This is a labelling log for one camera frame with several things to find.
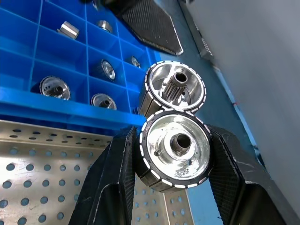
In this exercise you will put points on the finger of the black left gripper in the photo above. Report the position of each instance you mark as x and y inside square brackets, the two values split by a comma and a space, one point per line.
[150, 25]

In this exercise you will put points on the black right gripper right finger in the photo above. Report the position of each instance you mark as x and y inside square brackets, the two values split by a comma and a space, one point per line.
[239, 187]

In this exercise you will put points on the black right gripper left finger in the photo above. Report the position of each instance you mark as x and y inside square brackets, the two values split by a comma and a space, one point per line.
[112, 178]

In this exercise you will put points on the silver metal roller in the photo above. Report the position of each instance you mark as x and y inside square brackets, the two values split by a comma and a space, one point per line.
[109, 70]
[159, 159]
[55, 89]
[104, 25]
[194, 86]
[135, 62]
[103, 101]
[68, 29]

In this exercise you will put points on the perforated steel tray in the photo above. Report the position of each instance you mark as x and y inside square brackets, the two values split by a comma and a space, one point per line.
[37, 175]

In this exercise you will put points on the blue compartment tray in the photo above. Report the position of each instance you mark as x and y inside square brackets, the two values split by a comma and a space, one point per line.
[58, 54]

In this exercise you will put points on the white backdrop sheet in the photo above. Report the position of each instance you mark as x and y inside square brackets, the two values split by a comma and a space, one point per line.
[257, 70]

